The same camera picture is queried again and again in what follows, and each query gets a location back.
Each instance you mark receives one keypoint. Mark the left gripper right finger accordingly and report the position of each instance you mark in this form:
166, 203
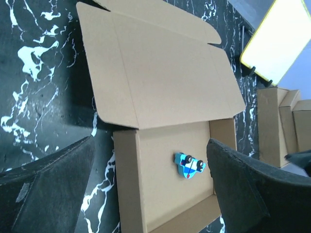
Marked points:
255, 197

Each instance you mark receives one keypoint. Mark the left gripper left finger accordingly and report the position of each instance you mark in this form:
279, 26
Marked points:
45, 196

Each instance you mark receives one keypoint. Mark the blue toy car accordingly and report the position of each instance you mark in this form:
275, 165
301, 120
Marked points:
187, 165

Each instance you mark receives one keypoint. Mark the cardboard box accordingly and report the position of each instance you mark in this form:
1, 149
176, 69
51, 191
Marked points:
157, 71
272, 146
295, 116

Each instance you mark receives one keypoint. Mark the white board yellow frame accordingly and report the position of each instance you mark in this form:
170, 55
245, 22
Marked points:
279, 39

